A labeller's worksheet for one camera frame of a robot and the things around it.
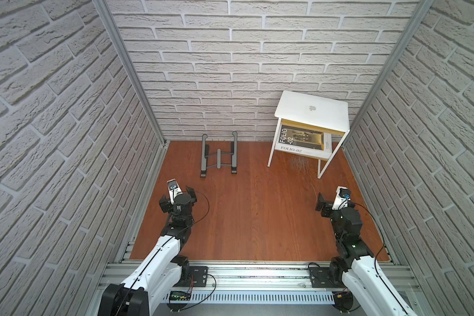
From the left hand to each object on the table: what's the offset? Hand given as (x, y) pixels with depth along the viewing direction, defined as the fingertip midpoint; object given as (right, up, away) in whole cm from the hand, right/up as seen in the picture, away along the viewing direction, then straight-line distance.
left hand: (174, 187), depth 82 cm
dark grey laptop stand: (+8, +15, +25) cm, 31 cm away
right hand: (+65, -3, -1) cm, 65 cm away
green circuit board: (+6, -40, -10) cm, 41 cm away
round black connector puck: (+67, -41, -11) cm, 79 cm away
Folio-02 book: (+60, +21, +13) cm, 65 cm away
